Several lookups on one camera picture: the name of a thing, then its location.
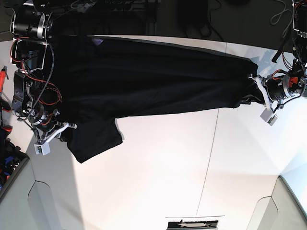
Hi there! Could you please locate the grey looped cable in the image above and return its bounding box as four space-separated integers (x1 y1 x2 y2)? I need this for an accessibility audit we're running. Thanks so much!
270 0 295 26

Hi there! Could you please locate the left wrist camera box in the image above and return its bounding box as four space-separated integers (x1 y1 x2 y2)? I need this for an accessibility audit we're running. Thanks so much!
260 108 278 126

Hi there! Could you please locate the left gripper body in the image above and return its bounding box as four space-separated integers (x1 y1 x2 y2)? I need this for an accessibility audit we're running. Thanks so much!
248 73 300 112

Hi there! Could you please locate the grey bin left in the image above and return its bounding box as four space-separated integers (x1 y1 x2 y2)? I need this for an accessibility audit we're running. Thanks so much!
0 158 50 230

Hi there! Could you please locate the black t-shirt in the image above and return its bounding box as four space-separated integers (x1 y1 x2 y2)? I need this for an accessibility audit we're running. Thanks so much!
51 36 264 163

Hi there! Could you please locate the grey bin right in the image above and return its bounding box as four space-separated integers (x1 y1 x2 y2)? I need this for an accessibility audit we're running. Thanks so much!
247 176 307 230

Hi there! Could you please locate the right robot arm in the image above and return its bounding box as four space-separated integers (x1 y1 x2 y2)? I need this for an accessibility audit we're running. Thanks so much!
5 0 77 146

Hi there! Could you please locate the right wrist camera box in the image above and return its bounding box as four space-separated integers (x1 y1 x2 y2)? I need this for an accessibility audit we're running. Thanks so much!
34 142 51 156

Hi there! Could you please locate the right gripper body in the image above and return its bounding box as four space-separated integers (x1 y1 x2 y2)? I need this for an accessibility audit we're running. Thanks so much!
30 109 77 144

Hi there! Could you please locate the grey bin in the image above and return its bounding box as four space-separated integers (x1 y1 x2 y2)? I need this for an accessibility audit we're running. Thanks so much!
0 158 50 230
247 176 307 230

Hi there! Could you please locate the printed paper sheet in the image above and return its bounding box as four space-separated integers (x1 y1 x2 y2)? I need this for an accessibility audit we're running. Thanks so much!
165 215 225 230

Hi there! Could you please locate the orange handled tool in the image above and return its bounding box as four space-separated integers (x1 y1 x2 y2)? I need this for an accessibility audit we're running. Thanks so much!
0 66 9 95

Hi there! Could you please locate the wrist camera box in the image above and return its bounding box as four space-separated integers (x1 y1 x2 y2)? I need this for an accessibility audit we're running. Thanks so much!
34 142 51 156
260 108 278 126

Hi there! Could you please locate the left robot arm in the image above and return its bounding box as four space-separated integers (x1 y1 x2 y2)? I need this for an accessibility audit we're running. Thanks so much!
242 0 307 113

